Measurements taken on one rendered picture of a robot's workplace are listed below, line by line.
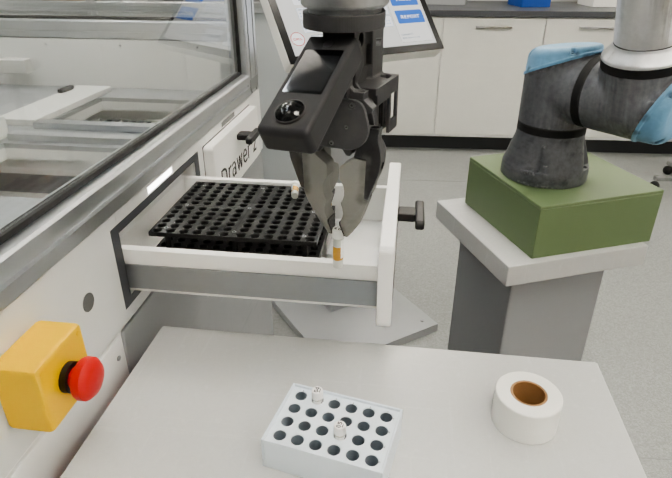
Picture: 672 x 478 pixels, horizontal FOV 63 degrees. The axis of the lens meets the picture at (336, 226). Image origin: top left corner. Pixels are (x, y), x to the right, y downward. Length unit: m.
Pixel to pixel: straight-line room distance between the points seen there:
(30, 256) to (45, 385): 0.12
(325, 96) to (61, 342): 0.33
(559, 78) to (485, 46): 2.75
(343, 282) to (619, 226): 0.57
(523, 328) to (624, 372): 0.99
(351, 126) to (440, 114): 3.29
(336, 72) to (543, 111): 0.60
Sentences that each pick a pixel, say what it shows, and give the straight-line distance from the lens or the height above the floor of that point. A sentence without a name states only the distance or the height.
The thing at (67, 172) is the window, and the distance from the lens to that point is 0.66.
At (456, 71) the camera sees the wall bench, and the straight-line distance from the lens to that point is 3.72.
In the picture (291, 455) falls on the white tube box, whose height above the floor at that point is 0.79.
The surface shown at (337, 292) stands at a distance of 0.67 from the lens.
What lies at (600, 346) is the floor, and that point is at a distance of 2.15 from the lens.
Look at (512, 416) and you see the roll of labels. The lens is 0.63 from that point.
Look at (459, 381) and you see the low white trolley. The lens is 0.71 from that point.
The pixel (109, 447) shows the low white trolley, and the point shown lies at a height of 0.76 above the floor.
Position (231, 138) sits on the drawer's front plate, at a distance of 1.06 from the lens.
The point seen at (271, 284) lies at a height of 0.86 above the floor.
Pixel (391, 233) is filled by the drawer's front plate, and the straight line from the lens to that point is 0.65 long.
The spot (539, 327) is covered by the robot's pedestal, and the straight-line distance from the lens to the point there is 1.13.
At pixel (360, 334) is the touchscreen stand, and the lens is 1.95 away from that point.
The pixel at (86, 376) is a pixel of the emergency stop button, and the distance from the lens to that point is 0.56.
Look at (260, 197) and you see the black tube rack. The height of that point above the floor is 0.90.
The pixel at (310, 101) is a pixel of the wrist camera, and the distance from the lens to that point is 0.43.
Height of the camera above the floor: 1.23
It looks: 27 degrees down
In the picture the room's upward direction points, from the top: straight up
